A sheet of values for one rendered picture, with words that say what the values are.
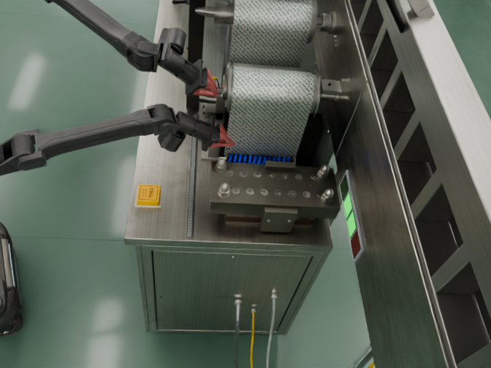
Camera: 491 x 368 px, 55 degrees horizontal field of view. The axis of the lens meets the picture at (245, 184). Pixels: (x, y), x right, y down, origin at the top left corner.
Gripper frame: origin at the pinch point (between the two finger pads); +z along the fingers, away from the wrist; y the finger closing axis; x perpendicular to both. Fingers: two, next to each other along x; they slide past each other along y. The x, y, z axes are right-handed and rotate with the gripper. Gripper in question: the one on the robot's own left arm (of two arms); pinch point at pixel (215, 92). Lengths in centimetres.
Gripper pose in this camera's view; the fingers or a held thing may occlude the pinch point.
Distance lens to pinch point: 143.5
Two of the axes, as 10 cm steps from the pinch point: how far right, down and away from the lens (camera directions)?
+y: 0.6, 8.4, -5.5
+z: 6.7, 3.7, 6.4
